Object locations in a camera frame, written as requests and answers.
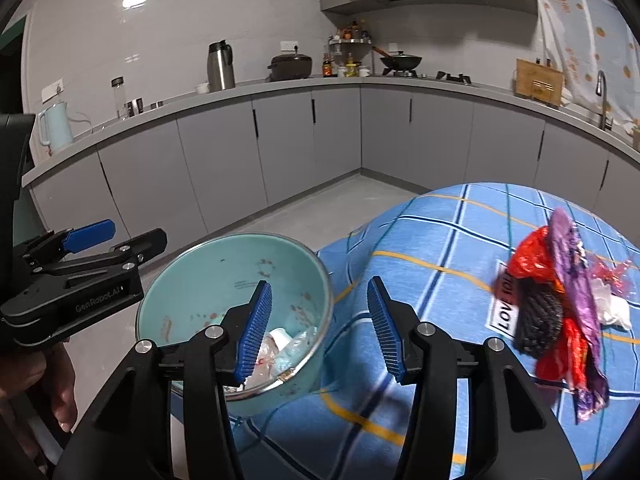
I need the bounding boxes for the red plastic bag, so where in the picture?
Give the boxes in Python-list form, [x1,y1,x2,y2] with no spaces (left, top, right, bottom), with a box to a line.
[508,226,587,389]

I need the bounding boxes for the black mesh net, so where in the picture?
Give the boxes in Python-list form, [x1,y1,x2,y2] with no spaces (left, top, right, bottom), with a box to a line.
[513,278,563,359]

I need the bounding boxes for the purple snack wrapper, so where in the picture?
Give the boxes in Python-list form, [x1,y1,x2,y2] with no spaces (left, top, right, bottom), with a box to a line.
[549,208,610,422]

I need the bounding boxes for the clear printed plastic bag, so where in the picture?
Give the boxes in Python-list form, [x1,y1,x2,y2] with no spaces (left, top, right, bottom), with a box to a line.
[224,326,318,393]

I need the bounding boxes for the white paper napkin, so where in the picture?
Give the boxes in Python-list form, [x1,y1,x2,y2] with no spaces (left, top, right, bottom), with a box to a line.
[592,280,632,330]

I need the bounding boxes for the pink cellophane wrapper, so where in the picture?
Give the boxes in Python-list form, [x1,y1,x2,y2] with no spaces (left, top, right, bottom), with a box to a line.
[588,255,636,297]

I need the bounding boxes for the teal trash bin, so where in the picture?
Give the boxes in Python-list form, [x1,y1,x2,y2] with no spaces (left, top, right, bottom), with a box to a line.
[134,231,335,418]

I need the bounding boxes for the black kitchen faucet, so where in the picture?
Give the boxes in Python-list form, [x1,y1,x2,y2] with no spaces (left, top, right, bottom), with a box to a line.
[596,70,613,131]

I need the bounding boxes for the person's left hand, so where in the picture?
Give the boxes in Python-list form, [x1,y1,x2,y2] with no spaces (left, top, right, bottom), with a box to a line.
[1,344,77,432]

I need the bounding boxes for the white love label sticker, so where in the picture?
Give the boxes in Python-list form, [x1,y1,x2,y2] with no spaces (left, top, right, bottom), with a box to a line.
[485,260,520,340]

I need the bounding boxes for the grey lower cabinets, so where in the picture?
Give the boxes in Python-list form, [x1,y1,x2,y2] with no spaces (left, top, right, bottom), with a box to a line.
[23,78,639,252]

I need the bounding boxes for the glass jar black lid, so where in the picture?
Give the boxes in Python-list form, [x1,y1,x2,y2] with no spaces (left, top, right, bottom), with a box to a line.
[111,76,129,120]

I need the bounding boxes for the blue plaid tablecloth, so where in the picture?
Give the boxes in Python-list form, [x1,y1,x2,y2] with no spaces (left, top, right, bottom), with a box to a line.
[231,182,639,479]

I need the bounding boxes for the steel thermos jug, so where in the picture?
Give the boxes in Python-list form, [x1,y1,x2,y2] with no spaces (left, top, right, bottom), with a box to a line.
[207,40,235,92]

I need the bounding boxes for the black rice cooker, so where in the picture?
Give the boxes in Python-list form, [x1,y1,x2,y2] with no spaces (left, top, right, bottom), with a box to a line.
[268,47,312,81]

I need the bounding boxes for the dark sauce bottle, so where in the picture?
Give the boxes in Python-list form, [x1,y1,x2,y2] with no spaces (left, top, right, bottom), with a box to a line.
[322,53,333,77]

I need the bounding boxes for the spice rack with bottles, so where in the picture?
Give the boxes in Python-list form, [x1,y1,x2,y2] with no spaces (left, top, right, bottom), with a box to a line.
[328,20,373,78]

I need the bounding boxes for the black wok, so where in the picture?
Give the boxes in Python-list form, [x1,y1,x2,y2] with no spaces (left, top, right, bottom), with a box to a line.
[372,47,422,74]

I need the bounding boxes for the gas stove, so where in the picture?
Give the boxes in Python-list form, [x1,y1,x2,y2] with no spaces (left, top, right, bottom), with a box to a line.
[382,68,473,86]

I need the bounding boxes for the orange print window curtain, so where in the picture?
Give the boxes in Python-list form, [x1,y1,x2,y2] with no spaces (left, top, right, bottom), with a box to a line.
[538,0,639,126]

